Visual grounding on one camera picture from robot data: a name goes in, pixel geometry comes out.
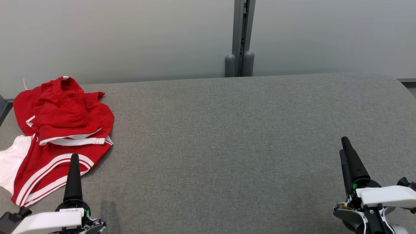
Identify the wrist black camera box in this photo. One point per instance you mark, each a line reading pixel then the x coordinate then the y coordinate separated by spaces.
pixel 408 184
pixel 13 217

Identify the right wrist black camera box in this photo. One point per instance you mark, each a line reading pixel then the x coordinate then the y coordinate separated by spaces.
pixel 408 184

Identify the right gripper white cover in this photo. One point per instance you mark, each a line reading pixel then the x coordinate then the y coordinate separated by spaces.
pixel 383 196

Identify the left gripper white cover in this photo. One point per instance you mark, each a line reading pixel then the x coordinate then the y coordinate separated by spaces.
pixel 48 222

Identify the grey cylindrical post cap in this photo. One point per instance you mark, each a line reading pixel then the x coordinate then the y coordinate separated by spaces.
pixel 229 66
pixel 248 65

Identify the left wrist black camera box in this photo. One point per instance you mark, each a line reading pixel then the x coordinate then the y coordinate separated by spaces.
pixel 13 217

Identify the grey metal partition post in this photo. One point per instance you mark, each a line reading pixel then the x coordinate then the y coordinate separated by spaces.
pixel 239 29

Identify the red shorts white trim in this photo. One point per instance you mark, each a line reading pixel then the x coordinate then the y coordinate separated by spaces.
pixel 65 113

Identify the red white basketball jersey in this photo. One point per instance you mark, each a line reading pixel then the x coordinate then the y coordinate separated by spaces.
pixel 42 161

